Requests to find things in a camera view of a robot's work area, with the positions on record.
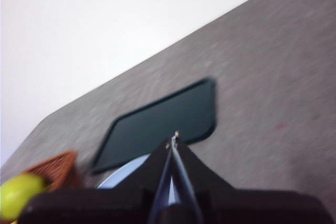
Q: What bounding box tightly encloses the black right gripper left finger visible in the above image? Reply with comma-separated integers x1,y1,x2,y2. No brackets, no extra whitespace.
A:
17,142,173,224

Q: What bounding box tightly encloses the green apple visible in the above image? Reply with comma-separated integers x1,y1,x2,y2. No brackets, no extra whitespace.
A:
0,173,46,221

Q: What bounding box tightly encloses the blue round plate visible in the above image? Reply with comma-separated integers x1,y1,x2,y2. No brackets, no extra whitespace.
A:
97,154,180,205

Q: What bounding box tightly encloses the brown wicker basket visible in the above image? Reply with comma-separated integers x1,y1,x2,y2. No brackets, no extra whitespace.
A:
0,150,85,192

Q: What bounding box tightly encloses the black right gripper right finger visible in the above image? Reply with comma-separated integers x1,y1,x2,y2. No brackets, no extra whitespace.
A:
173,136,333,224

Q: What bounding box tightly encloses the dark green rectangular tray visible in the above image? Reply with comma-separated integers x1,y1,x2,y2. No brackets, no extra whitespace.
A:
90,77,217,175

